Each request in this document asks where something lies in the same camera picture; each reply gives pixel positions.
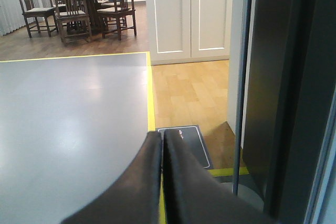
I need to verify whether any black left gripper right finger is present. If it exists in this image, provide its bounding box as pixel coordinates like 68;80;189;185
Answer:
163;130;275;223

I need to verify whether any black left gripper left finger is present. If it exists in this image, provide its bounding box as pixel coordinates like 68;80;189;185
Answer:
62;131;161;223

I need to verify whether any dark floor sign sticker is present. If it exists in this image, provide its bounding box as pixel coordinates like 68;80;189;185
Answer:
155;125;213;169

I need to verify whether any dark wooden dining table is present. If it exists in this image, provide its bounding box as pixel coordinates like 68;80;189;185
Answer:
45;0;124;36

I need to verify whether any white panelled cabinet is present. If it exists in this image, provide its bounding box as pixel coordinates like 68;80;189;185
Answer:
146;0;233;65

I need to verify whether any dark wooden chair right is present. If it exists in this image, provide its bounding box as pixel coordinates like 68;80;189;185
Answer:
97;0;137;40

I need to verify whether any dark wooden chair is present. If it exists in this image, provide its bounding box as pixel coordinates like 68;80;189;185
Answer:
19;0;58;38
97;0;137;40
55;0;92;44

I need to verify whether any dark wooden chair left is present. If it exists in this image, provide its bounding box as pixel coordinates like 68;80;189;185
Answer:
19;0;58;38

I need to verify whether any dark wooden chair front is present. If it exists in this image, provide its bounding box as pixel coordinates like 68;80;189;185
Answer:
55;0;92;44

